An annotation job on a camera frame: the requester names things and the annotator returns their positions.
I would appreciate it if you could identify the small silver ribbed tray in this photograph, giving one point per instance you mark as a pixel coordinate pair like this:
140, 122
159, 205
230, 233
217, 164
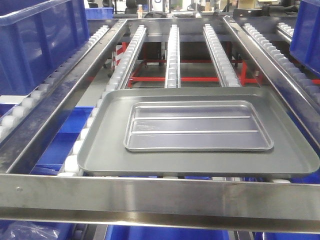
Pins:
196, 126

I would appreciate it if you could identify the large grey metal tray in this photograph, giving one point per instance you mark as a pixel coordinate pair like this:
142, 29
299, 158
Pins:
103, 152

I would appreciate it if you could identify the blue plastic box left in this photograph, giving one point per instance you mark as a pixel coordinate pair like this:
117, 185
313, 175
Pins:
36, 38

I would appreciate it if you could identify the blue plastic box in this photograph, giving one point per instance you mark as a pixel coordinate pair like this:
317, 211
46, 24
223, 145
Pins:
305, 44
36, 38

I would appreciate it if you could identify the blue plastic box right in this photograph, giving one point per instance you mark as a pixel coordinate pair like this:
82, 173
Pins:
305, 44

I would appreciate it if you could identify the white roller track centre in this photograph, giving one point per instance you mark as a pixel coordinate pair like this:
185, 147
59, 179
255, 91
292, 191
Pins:
173, 60

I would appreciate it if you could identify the white roller track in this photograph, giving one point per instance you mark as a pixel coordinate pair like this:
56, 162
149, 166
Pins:
18, 112
173, 60
118, 80
223, 67
302, 80

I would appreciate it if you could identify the blue bin lower left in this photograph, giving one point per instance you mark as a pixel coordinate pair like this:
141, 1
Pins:
54, 156

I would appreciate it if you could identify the blue bin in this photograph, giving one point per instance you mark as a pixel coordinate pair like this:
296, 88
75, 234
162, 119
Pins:
122, 232
54, 156

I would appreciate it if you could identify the blue bin bottom centre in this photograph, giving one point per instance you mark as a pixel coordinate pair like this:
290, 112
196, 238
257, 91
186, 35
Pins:
122, 232

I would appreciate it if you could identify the blue crate background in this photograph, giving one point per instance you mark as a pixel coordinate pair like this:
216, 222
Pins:
99, 13

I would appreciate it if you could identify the white roller track far left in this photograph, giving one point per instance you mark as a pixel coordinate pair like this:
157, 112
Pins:
18, 112

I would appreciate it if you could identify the white roller track far right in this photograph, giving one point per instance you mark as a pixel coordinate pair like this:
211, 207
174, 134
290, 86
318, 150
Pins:
302, 80

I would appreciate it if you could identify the clear plastic bag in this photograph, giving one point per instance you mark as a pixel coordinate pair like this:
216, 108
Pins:
25, 230

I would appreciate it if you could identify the red white striped post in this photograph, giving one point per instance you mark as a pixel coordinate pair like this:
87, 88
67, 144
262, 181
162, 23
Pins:
117, 53

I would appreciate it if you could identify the stainless steel rack frame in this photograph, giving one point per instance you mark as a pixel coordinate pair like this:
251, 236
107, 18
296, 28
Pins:
137, 199

